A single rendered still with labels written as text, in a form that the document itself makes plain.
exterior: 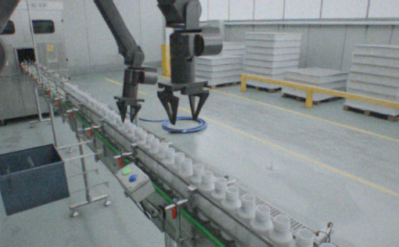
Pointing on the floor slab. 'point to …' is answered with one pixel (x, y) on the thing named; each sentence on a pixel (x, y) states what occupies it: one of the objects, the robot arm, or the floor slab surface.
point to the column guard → (165, 60)
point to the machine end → (18, 38)
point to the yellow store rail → (339, 96)
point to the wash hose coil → (181, 129)
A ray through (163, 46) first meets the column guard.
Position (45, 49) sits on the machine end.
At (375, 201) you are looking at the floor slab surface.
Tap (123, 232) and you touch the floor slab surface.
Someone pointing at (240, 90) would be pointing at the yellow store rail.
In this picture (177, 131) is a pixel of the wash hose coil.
